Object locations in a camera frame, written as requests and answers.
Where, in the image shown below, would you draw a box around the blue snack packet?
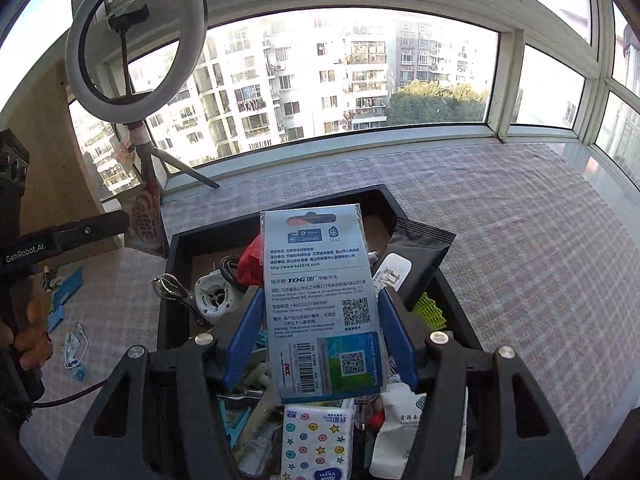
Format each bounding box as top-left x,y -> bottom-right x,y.
47,267 -> 83,333

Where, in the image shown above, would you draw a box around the black tray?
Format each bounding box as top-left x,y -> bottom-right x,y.
156,184 -> 483,480

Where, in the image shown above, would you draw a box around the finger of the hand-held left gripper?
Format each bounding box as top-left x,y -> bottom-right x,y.
42,210 -> 131,256

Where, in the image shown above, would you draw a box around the white blue card package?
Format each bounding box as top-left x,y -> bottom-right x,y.
260,204 -> 390,405

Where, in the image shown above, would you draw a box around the coiled black cable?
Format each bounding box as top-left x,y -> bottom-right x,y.
219,256 -> 246,291

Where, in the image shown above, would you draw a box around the white round device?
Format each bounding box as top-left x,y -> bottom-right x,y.
194,269 -> 243,325

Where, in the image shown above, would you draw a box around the star print tissue pack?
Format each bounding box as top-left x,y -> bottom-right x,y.
280,405 -> 356,480

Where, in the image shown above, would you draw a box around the metal pliers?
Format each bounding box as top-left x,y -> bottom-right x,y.
152,274 -> 201,321

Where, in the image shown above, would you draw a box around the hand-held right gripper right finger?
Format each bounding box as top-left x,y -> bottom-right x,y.
376,287 -> 583,480

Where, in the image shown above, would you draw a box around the blue plastic clip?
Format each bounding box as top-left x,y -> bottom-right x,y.
222,400 -> 251,448

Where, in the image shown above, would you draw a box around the black wet wipes pack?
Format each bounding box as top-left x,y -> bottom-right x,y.
372,217 -> 457,311

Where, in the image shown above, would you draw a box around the orange snack wrapper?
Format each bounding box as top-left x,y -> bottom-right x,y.
120,125 -> 168,258

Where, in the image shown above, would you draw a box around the wooden board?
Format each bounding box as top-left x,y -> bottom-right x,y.
0,57 -> 123,261

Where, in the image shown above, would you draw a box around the white ring light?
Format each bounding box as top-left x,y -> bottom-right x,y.
65,0 -> 208,125

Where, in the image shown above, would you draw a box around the person's left hand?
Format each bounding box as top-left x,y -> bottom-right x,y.
0,280 -> 53,371

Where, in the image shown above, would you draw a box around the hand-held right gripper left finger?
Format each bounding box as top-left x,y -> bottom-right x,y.
57,287 -> 266,480

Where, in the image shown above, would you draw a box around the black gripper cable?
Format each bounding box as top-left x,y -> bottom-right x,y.
30,379 -> 109,409

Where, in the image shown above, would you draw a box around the red cloth bag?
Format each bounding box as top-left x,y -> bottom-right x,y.
237,235 -> 265,288

